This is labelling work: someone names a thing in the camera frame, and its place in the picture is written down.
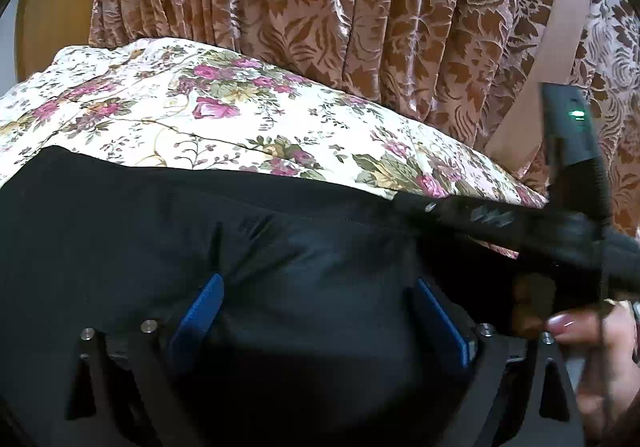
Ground floral bedspread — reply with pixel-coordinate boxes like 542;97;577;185
0;38;550;210

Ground black embroidered pants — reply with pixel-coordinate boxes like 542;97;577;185
0;144;556;447

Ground brown floral curtain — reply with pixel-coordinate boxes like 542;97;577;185
90;0;640;240

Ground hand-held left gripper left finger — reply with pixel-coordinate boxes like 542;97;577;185
64;272;226;447

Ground person's right hand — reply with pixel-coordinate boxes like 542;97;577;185
512;272;640;445

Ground wooden door with knob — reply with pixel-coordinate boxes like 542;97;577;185
15;0;107;84

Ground plain pink curtain band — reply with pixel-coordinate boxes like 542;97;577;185
484;0;597;168

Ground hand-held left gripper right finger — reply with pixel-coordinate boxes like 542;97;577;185
414;277;587;447

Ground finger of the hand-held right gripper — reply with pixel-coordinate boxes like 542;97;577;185
392;194;468;234

